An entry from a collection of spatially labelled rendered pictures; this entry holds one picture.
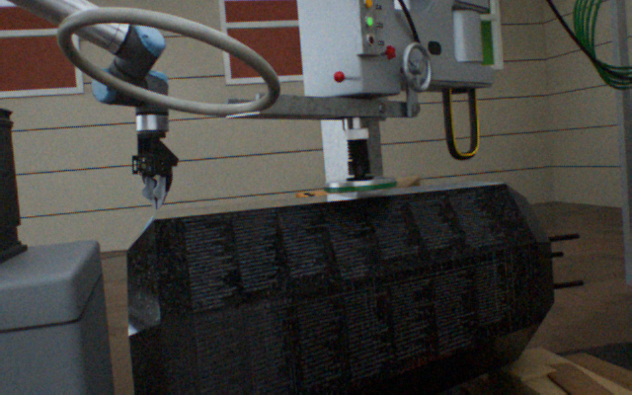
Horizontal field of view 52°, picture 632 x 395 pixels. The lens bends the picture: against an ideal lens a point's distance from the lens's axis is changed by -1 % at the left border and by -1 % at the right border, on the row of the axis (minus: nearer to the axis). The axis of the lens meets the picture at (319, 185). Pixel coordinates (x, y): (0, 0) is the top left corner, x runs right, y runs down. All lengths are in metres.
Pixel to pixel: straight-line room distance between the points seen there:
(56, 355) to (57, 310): 0.06
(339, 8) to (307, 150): 6.47
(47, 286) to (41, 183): 7.29
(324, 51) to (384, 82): 0.19
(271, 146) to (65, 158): 2.43
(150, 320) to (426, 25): 1.23
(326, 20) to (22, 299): 1.28
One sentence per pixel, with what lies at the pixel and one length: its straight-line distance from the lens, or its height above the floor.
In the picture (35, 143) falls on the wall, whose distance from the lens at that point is 8.16.
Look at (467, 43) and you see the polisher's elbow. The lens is 2.45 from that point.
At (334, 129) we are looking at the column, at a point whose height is 1.06.
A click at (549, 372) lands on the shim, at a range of 2.25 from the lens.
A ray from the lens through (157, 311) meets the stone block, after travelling 1.70.
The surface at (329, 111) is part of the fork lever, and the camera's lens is 1.76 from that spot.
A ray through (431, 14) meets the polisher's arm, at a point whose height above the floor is 1.39.
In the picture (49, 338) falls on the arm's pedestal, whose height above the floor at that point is 0.77.
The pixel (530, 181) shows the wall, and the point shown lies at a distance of 9.51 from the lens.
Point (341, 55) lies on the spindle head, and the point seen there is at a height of 1.24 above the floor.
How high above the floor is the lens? 0.97
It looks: 3 degrees down
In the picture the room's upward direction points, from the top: 5 degrees counter-clockwise
